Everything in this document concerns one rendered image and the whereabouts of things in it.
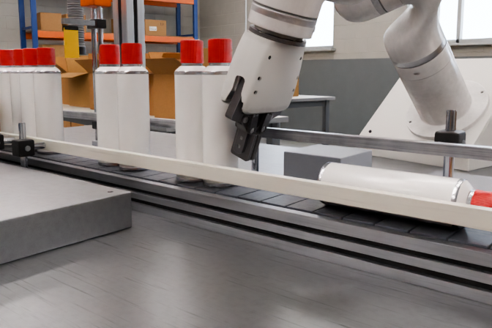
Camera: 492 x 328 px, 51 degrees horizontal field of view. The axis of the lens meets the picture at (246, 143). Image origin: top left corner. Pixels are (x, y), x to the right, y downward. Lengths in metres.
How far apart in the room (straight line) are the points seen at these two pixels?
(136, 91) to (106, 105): 0.08
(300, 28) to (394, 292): 0.31
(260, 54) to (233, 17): 8.82
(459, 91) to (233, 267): 0.79
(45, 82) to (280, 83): 0.54
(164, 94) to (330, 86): 5.08
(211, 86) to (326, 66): 7.06
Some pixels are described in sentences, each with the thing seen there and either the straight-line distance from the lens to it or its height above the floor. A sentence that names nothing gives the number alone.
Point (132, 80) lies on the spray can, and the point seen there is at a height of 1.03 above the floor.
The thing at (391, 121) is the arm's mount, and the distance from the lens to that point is 1.36.
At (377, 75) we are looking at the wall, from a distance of 7.18.
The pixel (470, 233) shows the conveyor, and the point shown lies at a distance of 0.58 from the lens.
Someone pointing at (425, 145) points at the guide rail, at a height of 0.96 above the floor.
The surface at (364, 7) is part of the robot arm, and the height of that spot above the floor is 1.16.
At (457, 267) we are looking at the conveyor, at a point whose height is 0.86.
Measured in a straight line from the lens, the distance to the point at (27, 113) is 1.12.
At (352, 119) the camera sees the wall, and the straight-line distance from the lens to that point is 7.45.
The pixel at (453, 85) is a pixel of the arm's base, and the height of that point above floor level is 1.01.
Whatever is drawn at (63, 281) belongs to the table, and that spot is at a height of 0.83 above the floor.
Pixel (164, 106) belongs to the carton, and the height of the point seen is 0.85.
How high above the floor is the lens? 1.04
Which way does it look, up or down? 8 degrees down
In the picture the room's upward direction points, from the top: straight up
